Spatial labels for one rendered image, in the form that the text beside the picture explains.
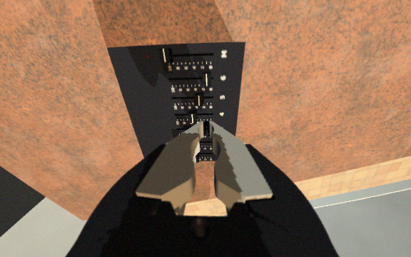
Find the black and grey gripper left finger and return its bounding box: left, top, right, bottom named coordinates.
left=65, top=120, right=207, bottom=257

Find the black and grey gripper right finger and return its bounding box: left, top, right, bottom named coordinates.
left=207, top=120, right=339, bottom=257

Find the black lighting desk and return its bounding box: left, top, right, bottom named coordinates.
left=107, top=42, right=245, bottom=158

